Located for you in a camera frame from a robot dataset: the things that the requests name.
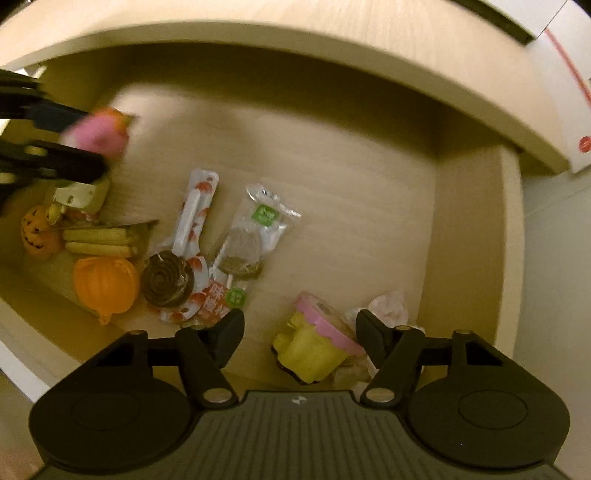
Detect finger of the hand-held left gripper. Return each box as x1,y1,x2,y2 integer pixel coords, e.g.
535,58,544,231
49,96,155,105
0,68,93,136
0,138,110,186

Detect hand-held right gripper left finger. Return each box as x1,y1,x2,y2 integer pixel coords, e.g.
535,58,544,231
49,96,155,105
95,308,245,409

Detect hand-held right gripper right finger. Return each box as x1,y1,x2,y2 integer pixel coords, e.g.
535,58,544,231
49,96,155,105
355,309,503,409

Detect pink round toy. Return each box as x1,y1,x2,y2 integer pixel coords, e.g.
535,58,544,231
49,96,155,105
62,107,139,163

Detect yellow cup with pink lid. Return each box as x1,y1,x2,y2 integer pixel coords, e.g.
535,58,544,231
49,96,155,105
271,291,368,385

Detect clear packet with brown snack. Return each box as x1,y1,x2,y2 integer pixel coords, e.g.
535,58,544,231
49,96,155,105
198,182,303,326

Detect white orange patterned spoon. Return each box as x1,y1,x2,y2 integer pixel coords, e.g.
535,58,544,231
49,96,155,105
141,168,222,324

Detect yellow wafer stick packet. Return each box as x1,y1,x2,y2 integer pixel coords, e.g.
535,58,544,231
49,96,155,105
62,220,160,259

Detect orange plastic pumpkin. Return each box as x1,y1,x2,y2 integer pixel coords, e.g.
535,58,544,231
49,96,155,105
73,257,140,326

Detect crumpled white wrapper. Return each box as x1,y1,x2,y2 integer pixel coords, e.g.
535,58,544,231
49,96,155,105
342,290,411,333

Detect white and green toy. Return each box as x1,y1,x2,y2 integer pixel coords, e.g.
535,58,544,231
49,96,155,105
52,178,112,217

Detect small jack-o-lantern pumpkin toy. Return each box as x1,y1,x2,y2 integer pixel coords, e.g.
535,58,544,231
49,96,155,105
19,205,65,262

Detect white cardboard box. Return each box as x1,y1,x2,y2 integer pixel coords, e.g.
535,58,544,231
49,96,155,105
522,0,591,175

